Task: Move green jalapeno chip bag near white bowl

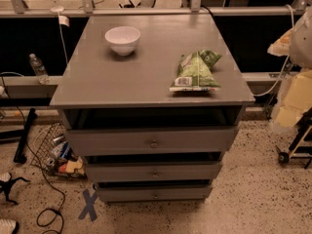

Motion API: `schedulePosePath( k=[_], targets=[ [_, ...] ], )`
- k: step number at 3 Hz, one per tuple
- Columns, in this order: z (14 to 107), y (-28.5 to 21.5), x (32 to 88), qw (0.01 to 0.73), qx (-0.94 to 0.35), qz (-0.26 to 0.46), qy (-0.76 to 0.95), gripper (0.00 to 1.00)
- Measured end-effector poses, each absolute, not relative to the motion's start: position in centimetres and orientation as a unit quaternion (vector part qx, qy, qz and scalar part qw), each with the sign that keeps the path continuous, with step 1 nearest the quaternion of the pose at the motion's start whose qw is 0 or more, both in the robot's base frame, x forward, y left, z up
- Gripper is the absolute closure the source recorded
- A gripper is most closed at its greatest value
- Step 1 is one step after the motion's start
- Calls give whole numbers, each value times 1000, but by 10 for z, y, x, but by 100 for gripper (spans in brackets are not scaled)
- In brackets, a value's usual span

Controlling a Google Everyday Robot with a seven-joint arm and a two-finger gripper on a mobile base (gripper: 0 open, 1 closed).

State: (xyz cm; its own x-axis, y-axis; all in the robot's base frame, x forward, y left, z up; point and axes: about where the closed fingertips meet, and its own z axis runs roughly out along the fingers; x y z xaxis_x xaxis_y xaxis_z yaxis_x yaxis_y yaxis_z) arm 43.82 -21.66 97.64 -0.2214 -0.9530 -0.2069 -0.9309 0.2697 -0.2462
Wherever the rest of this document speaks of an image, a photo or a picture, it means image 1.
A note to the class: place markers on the black bar on floor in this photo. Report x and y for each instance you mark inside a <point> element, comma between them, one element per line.
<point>19,156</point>

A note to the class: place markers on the top grey drawer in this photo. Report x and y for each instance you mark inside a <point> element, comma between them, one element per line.
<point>150,141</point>

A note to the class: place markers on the black wheeled cart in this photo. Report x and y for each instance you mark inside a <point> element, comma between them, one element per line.
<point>296,149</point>

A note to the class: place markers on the grey drawer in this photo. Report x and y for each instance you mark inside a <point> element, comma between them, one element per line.
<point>159,193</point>
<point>152,171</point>
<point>150,141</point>

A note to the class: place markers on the wire basket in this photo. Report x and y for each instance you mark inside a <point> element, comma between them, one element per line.
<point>55,156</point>

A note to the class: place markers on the green jalapeno chip bag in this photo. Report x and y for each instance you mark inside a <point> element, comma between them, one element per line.
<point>194,73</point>

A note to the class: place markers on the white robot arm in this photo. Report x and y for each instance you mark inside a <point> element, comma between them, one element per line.
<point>295,92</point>

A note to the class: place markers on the metal railing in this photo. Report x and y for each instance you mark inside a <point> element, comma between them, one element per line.
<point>156,4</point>

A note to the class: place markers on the middle grey drawer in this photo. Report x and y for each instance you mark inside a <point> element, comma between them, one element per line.
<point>152,171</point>

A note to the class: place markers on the grey drawer cabinet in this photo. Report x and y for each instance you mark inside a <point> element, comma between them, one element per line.
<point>101,90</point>

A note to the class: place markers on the blue tape cross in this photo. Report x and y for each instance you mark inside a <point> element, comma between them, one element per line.
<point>89,208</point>

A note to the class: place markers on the bottom grey drawer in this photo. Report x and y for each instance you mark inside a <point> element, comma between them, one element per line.
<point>159,193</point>

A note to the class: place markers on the clear plastic water bottle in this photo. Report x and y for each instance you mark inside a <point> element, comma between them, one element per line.
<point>39,69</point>

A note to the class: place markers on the white ceramic bowl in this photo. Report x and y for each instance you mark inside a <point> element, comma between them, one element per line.
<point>122,40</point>

